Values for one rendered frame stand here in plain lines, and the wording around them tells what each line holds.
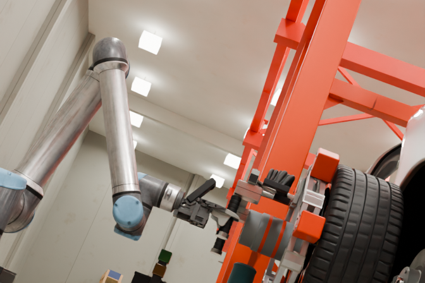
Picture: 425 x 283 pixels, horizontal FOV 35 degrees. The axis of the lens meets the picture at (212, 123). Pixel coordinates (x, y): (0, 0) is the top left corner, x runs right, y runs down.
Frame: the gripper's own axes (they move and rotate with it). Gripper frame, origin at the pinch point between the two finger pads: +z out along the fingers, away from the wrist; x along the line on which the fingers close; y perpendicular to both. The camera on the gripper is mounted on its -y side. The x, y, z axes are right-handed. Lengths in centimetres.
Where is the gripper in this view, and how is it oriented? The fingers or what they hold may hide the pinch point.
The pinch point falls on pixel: (236, 216)
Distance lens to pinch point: 225.4
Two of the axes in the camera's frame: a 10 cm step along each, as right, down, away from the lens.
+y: -3.5, 8.7, -3.4
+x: 0.5, -3.4, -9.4
